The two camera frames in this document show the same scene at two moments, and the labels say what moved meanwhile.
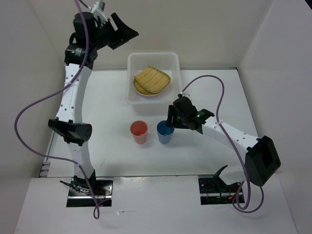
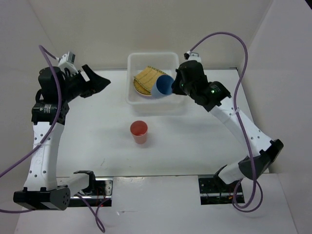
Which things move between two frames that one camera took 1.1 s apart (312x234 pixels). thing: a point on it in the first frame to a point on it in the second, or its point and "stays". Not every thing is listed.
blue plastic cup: [164, 132] to [163, 87]
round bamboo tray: [140, 88] stays
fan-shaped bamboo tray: [154, 80] stays
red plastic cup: [139, 129] stays
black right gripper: [175, 124] to [176, 89]
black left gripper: [121, 36] to [98, 83]
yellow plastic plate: [146, 94] stays
